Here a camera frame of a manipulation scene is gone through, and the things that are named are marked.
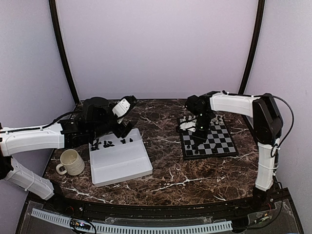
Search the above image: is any black chess pieces left cluster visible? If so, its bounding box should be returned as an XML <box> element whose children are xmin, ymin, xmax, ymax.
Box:
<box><xmin>91</xmin><ymin>140</ymin><xmax>115</xmax><ymax>151</ymax></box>

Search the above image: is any black frame post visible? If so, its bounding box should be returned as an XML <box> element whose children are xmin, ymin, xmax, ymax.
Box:
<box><xmin>238</xmin><ymin>0</ymin><xmax>266</xmax><ymax>94</ymax></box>
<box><xmin>48</xmin><ymin>0</ymin><xmax>79</xmax><ymax>105</ymax></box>

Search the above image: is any black chess pieces cluster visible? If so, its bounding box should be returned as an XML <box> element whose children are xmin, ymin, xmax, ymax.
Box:
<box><xmin>91</xmin><ymin>140</ymin><xmax>115</xmax><ymax>151</ymax></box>
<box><xmin>120</xmin><ymin>138</ymin><xmax>134</xmax><ymax>144</ymax></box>

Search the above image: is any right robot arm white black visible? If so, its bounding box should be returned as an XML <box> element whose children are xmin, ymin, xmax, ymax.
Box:
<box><xmin>179</xmin><ymin>91</ymin><xmax>285</xmax><ymax>212</ymax></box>

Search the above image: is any black grey chessboard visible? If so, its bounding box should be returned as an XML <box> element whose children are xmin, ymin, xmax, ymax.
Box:
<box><xmin>176</xmin><ymin>121</ymin><xmax>238</xmax><ymax>160</ymax></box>

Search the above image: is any black front rail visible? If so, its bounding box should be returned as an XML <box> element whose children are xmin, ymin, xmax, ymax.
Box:
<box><xmin>22</xmin><ymin>186</ymin><xmax>291</xmax><ymax>221</ymax></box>

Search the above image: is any black chess piece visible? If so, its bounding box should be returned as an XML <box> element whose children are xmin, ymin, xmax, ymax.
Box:
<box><xmin>212</xmin><ymin>144</ymin><xmax>218</xmax><ymax>154</ymax></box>

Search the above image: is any white plastic tray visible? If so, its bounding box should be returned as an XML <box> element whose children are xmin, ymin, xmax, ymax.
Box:
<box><xmin>89</xmin><ymin>128</ymin><xmax>153</xmax><ymax>187</ymax></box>

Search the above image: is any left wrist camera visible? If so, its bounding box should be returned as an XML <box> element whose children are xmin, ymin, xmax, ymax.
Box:
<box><xmin>112</xmin><ymin>96</ymin><xmax>137</xmax><ymax>124</ymax></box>

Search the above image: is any cream ceramic mug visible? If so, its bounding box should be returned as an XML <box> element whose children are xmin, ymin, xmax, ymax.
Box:
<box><xmin>56</xmin><ymin>149</ymin><xmax>85</xmax><ymax>176</ymax></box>

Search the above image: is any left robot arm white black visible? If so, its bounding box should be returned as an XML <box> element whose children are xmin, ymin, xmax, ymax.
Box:
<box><xmin>0</xmin><ymin>96</ymin><xmax>137</xmax><ymax>213</ymax></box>

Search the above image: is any left black frame post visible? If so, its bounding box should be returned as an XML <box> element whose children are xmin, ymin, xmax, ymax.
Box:
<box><xmin>48</xmin><ymin>0</ymin><xmax>79</xmax><ymax>105</ymax></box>

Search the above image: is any right black frame post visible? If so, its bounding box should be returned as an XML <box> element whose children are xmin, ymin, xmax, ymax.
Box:
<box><xmin>238</xmin><ymin>0</ymin><xmax>266</xmax><ymax>94</ymax></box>

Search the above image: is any black chess pieces right cluster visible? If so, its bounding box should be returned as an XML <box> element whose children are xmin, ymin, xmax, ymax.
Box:
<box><xmin>120</xmin><ymin>138</ymin><xmax>134</xmax><ymax>144</ymax></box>

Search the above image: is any white chess pieces row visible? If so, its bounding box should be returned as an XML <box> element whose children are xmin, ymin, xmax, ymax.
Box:
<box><xmin>181</xmin><ymin>115</ymin><xmax>224</xmax><ymax>125</ymax></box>

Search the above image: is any white cable duct strip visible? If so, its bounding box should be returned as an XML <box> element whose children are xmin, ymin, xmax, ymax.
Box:
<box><xmin>31</xmin><ymin>208</ymin><xmax>233</xmax><ymax>234</ymax></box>

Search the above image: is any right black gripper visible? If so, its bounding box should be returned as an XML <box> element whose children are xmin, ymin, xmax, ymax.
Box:
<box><xmin>192</xmin><ymin>111</ymin><xmax>214</xmax><ymax>146</ymax></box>

